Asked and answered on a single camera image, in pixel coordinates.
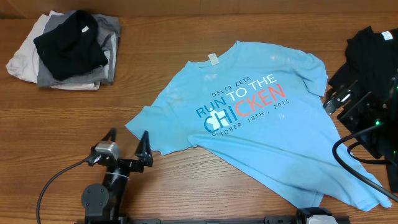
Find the folded black garment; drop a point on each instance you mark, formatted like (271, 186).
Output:
(71, 48)

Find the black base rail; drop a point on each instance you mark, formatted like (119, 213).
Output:
(265, 220)

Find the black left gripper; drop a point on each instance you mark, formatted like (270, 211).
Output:
(137, 165)

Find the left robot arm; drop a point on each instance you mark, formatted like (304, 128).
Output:
(102, 202)

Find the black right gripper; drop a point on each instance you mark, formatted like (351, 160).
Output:
(360, 101)

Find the light blue t-shirt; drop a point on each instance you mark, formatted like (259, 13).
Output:
(258, 107)

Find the black t-shirt on right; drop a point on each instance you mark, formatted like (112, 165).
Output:
(371, 60)

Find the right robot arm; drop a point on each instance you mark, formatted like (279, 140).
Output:
(330, 168)

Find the folded grey garment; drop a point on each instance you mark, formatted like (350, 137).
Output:
(108, 38)

